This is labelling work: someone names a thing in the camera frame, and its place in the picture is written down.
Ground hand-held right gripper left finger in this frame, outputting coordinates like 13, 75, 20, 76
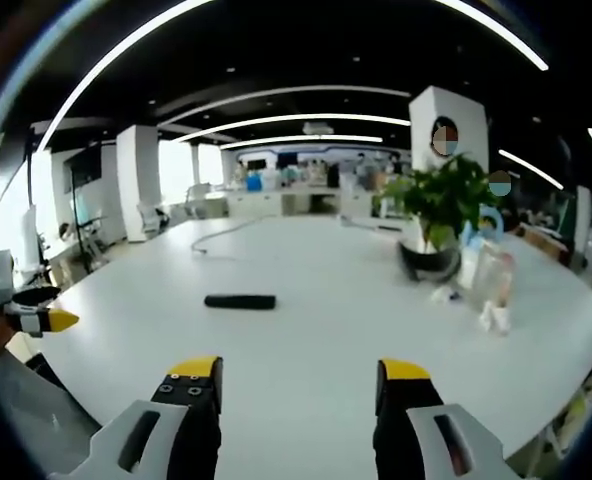
49, 355, 225, 480

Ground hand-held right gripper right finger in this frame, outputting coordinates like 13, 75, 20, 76
373, 357, 527, 480

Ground black remote control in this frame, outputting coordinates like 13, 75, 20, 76
204, 294, 277, 312

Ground small white objects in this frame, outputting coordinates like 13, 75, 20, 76
479, 298, 512, 335

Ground black tripod stand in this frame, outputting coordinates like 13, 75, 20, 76
63, 164, 108, 274

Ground white office chair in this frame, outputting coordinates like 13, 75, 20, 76
135, 202, 170, 236

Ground white square pillar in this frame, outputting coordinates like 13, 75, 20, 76
408, 85, 490, 174
115, 124, 163, 244

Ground black plant pot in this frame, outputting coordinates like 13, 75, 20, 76
397, 239, 463, 282

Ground clear plastic container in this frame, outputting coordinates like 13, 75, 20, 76
459, 238, 518, 309

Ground green potted plant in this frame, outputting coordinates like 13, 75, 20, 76
373, 152, 507, 251

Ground white counter desk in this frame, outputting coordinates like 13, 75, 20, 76
225, 185, 377, 219

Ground grey cable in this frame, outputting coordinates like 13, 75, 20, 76
189, 215, 277, 260

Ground blue ring ornament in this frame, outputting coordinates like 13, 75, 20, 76
463, 203, 506, 250

